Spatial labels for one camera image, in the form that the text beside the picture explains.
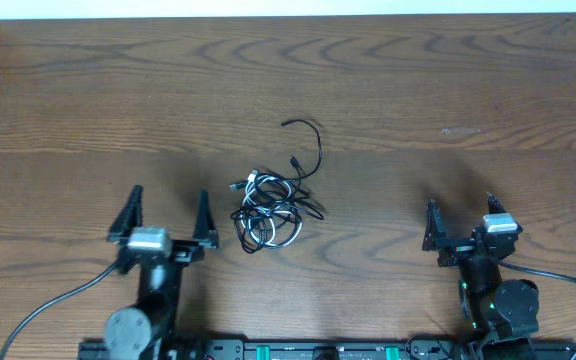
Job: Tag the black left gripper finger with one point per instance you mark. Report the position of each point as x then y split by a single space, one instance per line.
129 218
205 232

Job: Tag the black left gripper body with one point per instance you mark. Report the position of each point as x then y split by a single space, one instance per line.
188 254

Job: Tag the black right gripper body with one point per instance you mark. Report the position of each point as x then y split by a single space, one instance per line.
457 251

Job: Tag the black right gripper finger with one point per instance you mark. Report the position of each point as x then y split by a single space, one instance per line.
435 236
494 206

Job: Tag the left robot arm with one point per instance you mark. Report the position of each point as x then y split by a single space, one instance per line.
146 329

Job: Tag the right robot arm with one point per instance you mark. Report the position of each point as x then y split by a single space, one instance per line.
499 310

